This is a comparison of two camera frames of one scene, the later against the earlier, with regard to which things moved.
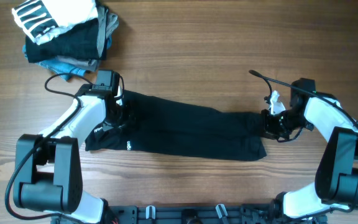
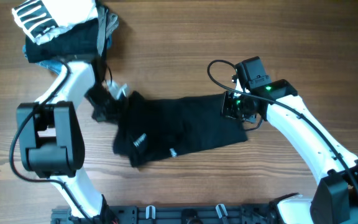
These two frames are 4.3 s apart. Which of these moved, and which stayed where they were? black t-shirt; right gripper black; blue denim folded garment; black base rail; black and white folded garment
Moved: black t-shirt; right gripper black
Stayed: black and white folded garment; blue denim folded garment; black base rail
